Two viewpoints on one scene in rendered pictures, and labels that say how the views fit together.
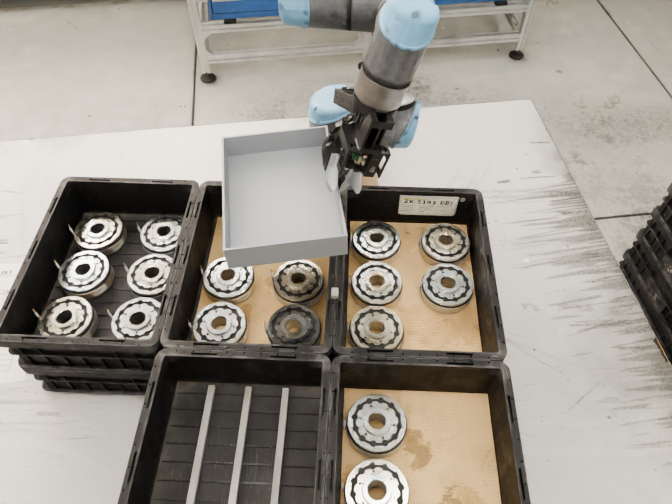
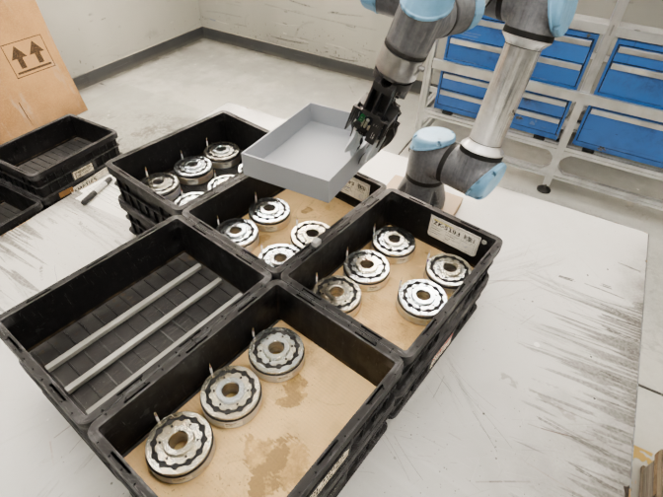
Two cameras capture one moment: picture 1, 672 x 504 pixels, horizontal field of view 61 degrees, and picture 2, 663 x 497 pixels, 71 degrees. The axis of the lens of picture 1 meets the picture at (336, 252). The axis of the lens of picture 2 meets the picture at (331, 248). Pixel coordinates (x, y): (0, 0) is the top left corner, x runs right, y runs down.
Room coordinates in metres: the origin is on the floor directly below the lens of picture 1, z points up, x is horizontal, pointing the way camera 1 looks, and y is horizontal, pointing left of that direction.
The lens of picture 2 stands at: (-0.01, -0.43, 1.58)
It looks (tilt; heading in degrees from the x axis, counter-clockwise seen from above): 43 degrees down; 34
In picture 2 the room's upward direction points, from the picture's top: 3 degrees clockwise
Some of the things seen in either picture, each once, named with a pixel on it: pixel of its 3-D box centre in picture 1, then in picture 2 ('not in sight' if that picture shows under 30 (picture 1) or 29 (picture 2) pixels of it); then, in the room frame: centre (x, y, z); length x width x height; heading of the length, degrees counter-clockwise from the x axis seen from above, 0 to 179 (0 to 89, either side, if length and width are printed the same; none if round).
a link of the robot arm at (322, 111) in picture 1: (335, 117); (432, 153); (1.11, 0.00, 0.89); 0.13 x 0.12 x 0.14; 84
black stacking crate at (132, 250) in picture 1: (114, 270); (207, 173); (0.66, 0.45, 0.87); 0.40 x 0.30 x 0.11; 178
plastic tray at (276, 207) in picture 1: (281, 192); (318, 147); (0.69, 0.10, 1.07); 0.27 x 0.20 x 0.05; 7
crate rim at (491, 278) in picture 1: (414, 266); (397, 260); (0.64, -0.15, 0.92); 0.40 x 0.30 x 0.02; 178
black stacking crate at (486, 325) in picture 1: (411, 280); (394, 277); (0.64, -0.15, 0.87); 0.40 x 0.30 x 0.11; 178
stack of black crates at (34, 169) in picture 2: not in sight; (72, 187); (0.68, 1.42, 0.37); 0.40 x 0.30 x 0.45; 7
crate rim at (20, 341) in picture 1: (106, 255); (204, 156); (0.66, 0.45, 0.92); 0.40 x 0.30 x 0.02; 178
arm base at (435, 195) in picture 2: not in sight; (422, 185); (1.11, 0.01, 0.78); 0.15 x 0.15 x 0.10
